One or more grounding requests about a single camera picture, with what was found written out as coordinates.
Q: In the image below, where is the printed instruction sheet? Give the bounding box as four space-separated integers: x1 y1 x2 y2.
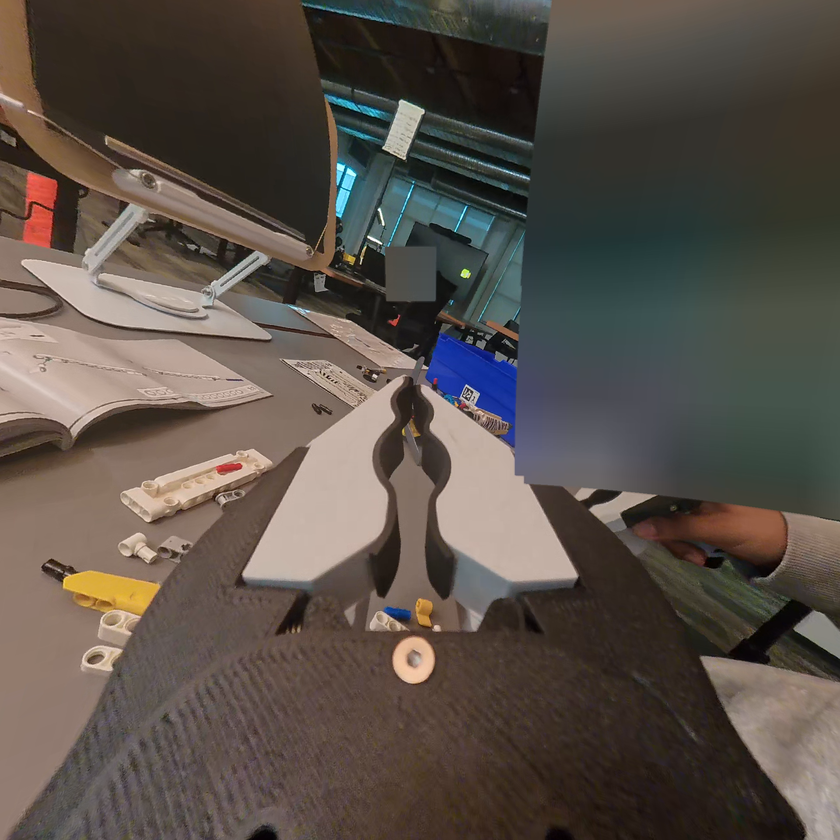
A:
290 305 429 370

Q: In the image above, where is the blue plastic bin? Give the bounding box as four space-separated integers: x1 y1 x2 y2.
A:
427 331 521 448

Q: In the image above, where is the white ceiling panel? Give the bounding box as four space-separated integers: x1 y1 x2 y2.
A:
382 99 427 161

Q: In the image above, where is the yellow lego panel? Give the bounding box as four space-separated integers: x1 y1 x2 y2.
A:
62 570 162 616

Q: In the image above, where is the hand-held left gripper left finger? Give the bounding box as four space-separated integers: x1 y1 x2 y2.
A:
241 377 413 601

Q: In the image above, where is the black cable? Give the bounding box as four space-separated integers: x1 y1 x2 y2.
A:
0 278 65 324

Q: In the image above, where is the lego plane model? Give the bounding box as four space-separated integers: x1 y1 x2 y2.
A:
430 375 514 448

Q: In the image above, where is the person's right hand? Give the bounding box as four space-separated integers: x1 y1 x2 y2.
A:
633 502 788 573

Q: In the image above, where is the red sign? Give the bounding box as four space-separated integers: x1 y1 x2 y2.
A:
24 171 60 245

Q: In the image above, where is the white lego connector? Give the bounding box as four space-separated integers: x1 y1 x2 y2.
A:
117 532 160 565

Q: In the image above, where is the person's right forearm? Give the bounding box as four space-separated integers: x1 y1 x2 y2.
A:
753 511 840 627

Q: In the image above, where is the black screen with tan back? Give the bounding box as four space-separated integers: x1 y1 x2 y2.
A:
0 0 340 271

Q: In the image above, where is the open instruction booklet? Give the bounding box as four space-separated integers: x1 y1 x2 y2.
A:
0 317 274 458

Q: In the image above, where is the black table leg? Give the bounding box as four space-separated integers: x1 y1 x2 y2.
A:
727 599 816 665

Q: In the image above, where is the dark background monitor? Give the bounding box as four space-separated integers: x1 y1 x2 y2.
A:
406 221 491 311

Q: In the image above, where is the white lego panel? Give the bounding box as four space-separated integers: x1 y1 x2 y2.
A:
121 449 274 524

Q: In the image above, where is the silver screen stand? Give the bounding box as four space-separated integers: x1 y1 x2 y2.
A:
21 166 274 343

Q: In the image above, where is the zebra striped sticker sheet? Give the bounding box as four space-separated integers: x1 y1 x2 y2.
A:
280 357 379 406

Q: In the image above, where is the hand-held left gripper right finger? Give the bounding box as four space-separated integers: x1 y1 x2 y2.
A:
415 386 581 602

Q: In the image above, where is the thin grey lego rod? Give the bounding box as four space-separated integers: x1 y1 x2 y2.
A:
403 356 426 467

